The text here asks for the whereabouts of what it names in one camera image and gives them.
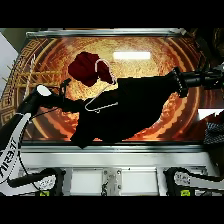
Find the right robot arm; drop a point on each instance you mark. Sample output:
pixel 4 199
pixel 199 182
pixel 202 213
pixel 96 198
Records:
pixel 201 80

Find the checked garment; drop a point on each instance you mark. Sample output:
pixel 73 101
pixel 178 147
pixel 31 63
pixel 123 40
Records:
pixel 215 134

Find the dark red garment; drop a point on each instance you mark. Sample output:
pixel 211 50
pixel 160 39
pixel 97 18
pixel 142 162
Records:
pixel 85 68

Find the heap of clothes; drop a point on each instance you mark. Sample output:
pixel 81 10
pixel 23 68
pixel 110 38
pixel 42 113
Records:
pixel 213 116

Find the white clothes hanger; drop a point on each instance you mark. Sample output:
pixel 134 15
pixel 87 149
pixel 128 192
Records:
pixel 100 107

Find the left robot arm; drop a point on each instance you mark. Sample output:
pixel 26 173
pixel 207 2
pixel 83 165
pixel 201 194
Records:
pixel 16 133

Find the black long-sleeved shirt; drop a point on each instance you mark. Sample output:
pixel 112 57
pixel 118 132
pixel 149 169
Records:
pixel 140 103

